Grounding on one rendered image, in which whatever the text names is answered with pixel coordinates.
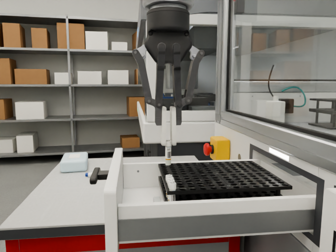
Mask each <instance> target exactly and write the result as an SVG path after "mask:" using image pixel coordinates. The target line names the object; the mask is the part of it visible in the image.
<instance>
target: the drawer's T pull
mask: <svg viewBox="0 0 336 252"><path fill-rule="evenodd" d="M108 174H109V170H101V168H100V167H95V168H94V170H93V172H92V174H91V176H90V179H89V183H90V184H91V185H95V184H96V183H97V181H98V180H107V177H108Z"/></svg>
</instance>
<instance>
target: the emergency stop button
mask: <svg viewBox="0 0 336 252"><path fill-rule="evenodd" d="M203 152H204V154H205V155H206V156H209V155H210V153H211V152H212V147H211V146H210V145H209V143H205V144H204V146H203Z"/></svg>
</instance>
